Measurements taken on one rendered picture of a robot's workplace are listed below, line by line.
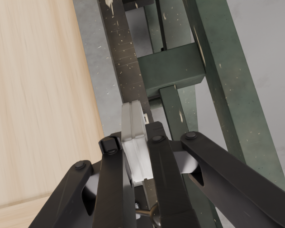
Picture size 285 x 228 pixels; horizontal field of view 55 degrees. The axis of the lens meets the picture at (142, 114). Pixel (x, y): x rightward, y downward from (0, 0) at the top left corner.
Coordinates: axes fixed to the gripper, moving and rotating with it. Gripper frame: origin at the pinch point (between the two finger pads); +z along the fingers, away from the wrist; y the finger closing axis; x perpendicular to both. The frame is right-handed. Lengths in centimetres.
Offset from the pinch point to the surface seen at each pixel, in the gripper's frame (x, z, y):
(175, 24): 1, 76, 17
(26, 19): 12, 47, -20
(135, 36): -8, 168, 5
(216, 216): -93, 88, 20
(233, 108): -12.9, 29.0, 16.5
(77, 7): 11.5, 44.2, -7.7
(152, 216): -19.3, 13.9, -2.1
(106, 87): -4.4, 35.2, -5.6
